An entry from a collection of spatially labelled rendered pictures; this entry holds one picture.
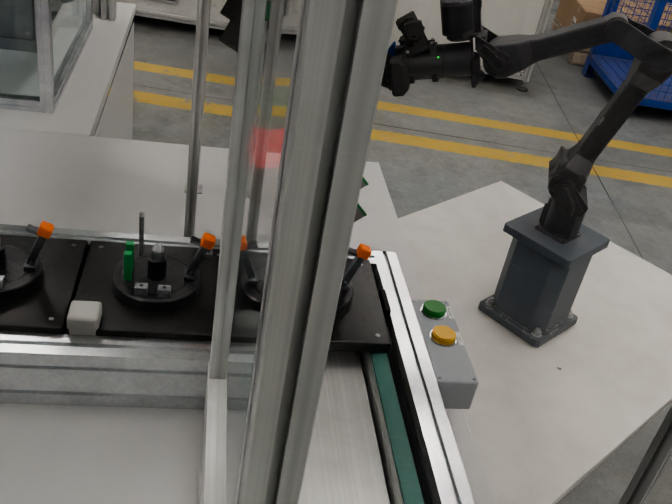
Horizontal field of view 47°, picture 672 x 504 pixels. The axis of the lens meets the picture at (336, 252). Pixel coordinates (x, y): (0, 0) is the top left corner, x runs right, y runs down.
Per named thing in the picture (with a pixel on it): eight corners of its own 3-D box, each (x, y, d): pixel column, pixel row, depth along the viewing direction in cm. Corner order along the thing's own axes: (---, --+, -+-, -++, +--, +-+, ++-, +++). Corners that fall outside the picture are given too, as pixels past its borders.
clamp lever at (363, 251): (348, 280, 131) (370, 246, 128) (349, 287, 129) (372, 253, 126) (329, 273, 130) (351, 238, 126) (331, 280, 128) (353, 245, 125)
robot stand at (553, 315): (576, 323, 155) (611, 239, 145) (536, 349, 146) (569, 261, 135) (518, 286, 163) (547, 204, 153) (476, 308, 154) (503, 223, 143)
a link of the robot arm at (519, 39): (671, 53, 128) (662, -11, 123) (677, 68, 121) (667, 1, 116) (496, 96, 138) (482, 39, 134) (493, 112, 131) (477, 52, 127)
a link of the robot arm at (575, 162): (685, 40, 126) (651, 20, 125) (691, 53, 120) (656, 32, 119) (568, 191, 143) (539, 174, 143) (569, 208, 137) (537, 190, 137)
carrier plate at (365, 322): (367, 268, 144) (369, 258, 143) (389, 353, 124) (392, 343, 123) (238, 259, 139) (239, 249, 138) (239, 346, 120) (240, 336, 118)
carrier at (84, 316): (229, 258, 139) (235, 198, 132) (229, 346, 119) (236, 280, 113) (90, 249, 135) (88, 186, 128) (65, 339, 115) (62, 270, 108)
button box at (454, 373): (440, 326, 140) (448, 299, 137) (470, 410, 123) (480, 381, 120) (403, 324, 139) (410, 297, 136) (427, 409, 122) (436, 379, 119)
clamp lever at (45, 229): (38, 261, 122) (55, 224, 119) (35, 268, 121) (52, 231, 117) (15, 252, 121) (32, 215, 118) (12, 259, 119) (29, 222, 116)
